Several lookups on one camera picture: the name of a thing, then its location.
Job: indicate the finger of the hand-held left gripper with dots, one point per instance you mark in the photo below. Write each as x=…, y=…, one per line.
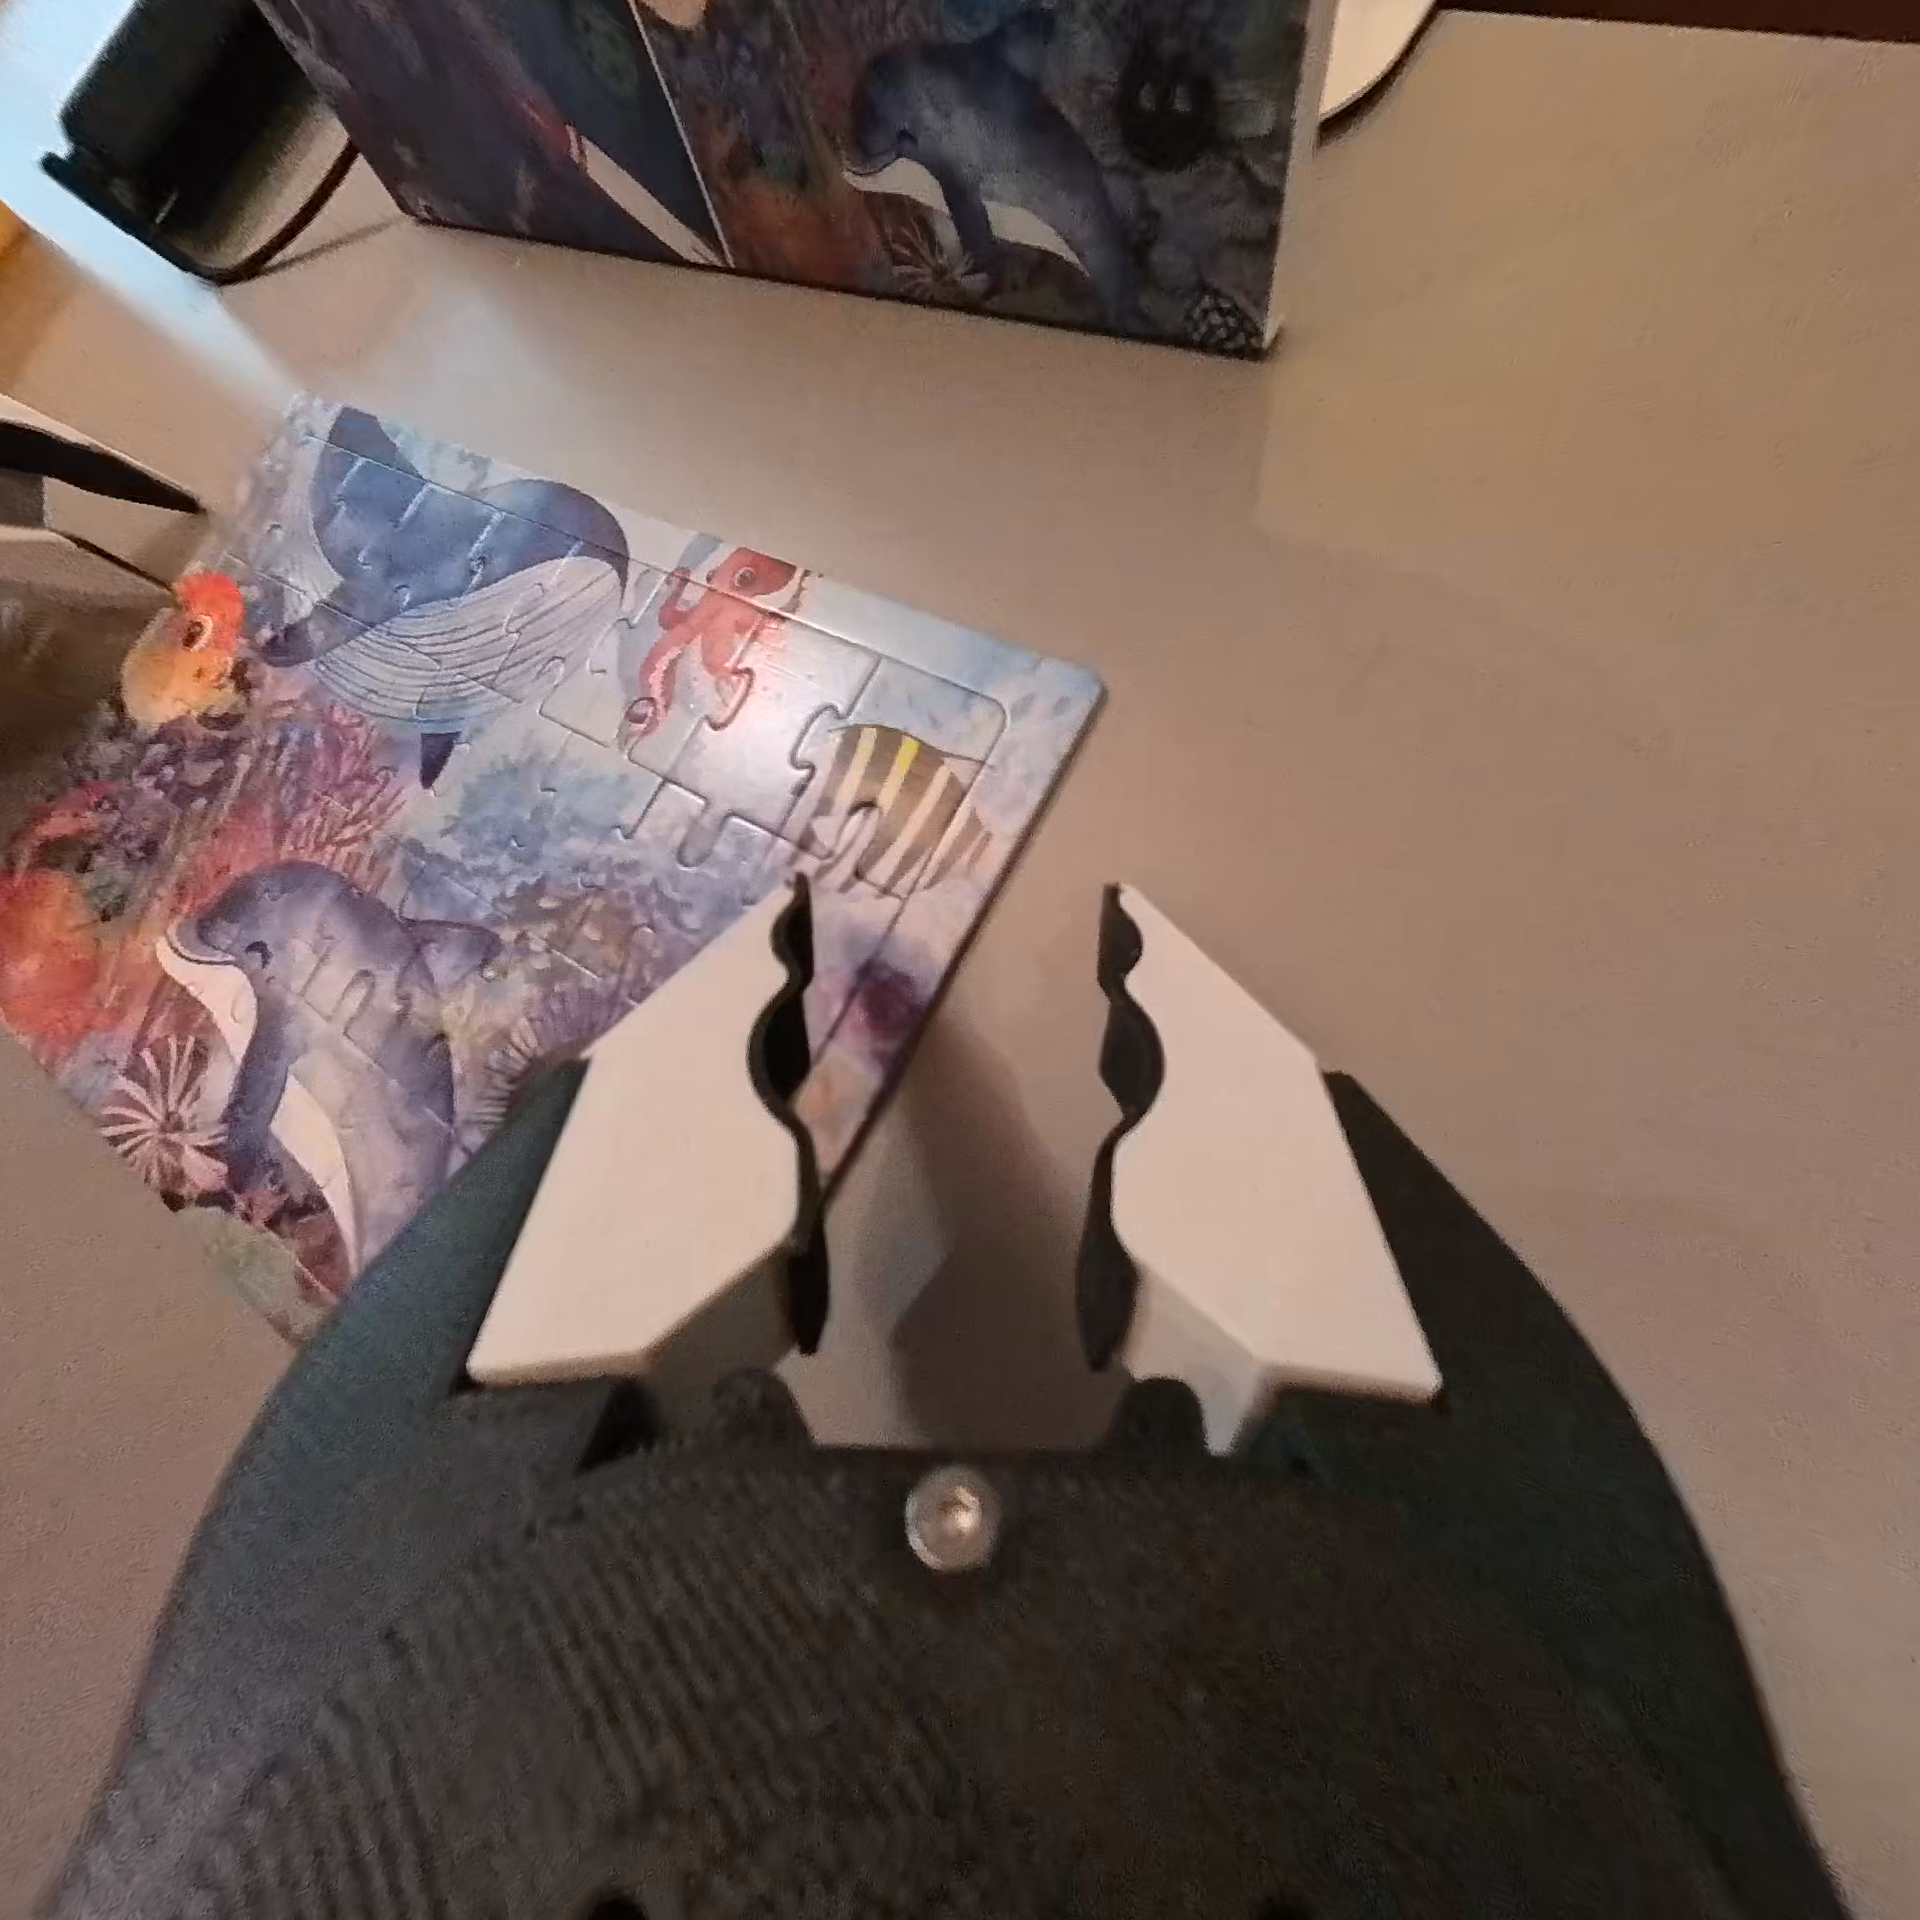
x=72, y=467
x=64, y=559

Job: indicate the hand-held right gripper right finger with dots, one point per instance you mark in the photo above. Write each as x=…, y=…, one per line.
x=1258, y=1216

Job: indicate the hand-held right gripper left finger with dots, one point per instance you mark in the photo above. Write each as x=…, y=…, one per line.
x=659, y=1199

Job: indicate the assembled sea jigsaw puzzle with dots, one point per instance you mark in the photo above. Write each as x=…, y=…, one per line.
x=526, y=720

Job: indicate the black handheld device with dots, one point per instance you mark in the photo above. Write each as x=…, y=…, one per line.
x=192, y=116

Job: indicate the illustrated puzzle box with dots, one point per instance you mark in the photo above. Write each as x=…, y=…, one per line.
x=977, y=151

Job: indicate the white monitor stand base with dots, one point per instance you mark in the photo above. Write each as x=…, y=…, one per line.
x=1373, y=54

